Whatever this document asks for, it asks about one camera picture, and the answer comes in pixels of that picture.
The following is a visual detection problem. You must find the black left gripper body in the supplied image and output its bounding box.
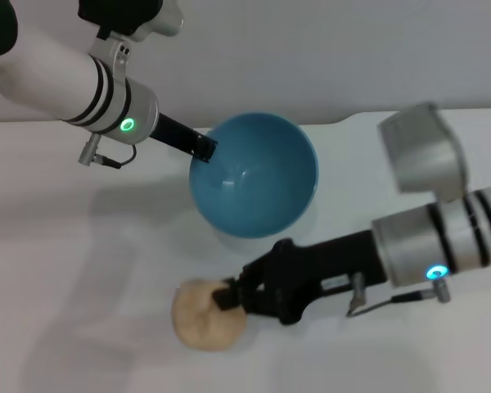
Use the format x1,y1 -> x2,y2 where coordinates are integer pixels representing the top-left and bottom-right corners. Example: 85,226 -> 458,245
149,113 -> 198,157

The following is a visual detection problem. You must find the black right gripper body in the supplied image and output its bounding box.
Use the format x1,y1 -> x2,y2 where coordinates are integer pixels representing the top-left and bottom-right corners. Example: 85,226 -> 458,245
241,228 -> 394,328

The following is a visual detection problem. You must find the beige egg yolk pastry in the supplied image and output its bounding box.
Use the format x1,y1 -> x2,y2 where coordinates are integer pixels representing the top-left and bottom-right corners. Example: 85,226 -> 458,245
170,278 -> 249,351

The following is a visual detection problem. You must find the blue bowl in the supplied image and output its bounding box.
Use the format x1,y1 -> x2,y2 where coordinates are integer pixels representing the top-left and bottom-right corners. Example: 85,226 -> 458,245
187,112 -> 321,238

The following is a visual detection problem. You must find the right arm connector cable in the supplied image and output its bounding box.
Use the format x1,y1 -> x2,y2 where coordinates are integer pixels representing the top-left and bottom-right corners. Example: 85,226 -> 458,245
345,273 -> 452,317

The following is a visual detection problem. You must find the arm connector cable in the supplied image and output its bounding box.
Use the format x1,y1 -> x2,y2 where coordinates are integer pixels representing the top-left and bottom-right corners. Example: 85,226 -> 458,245
345,273 -> 452,317
78,133 -> 138,169

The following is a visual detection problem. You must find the left arm connector cable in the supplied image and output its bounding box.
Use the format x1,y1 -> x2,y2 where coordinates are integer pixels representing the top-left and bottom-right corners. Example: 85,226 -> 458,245
78,133 -> 138,169

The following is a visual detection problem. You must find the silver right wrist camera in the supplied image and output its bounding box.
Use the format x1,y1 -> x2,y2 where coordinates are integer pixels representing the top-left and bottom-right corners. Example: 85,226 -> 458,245
376,102 -> 471,204

